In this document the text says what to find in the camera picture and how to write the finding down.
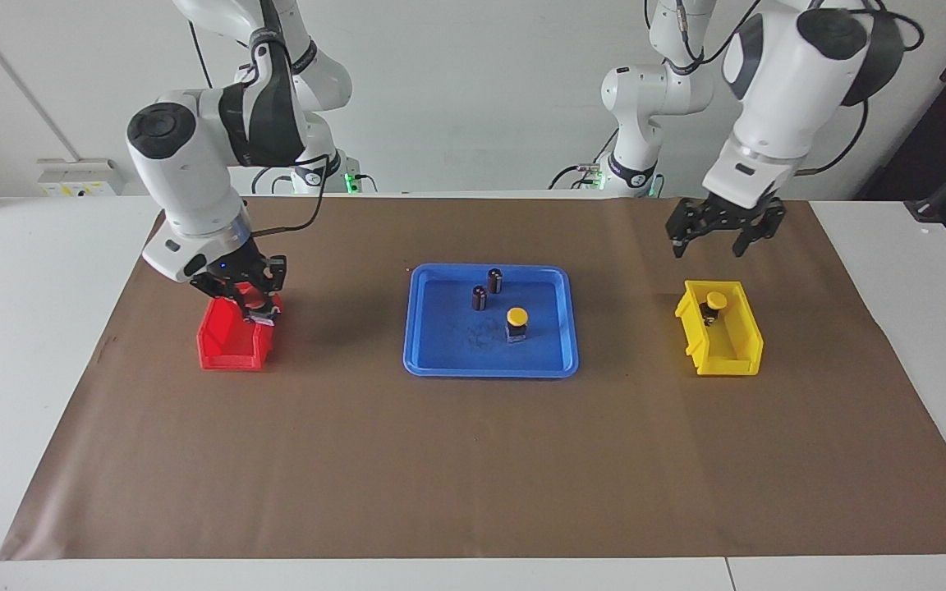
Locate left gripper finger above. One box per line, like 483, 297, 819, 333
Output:
665, 202, 702, 261
731, 205, 788, 260

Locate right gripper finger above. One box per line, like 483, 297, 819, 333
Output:
253, 254, 288, 323
188, 275, 246, 319

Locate red push button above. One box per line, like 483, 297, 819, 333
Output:
241, 296, 282, 328

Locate red plastic bin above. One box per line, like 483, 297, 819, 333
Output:
195, 291, 284, 373

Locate yellow plastic bin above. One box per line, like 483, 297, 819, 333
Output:
673, 279, 766, 378

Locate white power box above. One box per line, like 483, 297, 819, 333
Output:
37, 158, 128, 197

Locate blue plastic tray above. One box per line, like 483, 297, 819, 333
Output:
402, 263, 581, 379

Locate black background panel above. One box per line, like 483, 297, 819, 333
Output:
854, 0, 946, 244

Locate brown paper table mat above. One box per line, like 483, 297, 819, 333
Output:
0, 196, 946, 562

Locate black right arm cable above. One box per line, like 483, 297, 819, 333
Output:
250, 151, 335, 240

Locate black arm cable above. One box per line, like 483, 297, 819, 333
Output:
797, 0, 927, 176
250, 151, 335, 240

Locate black base cable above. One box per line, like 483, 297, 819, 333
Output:
250, 164, 293, 195
549, 131, 618, 191

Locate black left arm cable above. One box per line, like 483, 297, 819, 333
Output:
797, 0, 927, 176

